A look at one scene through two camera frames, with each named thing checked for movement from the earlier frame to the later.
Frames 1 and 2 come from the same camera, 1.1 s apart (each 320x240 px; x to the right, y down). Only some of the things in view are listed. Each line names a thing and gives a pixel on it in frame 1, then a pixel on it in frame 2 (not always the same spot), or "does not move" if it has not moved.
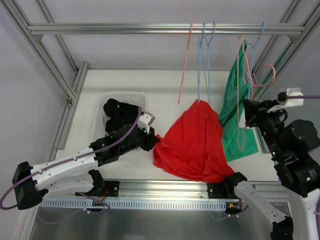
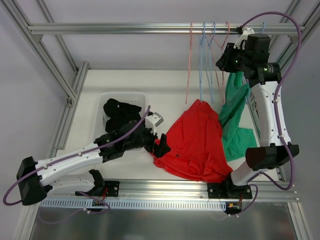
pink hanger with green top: [254, 84] -> [217, 53]
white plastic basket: [137, 98] does not move
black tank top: [119, 114] does not move
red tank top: [191, 144] does not move
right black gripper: [253, 112] -> [229, 58]
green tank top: [239, 139] does not move
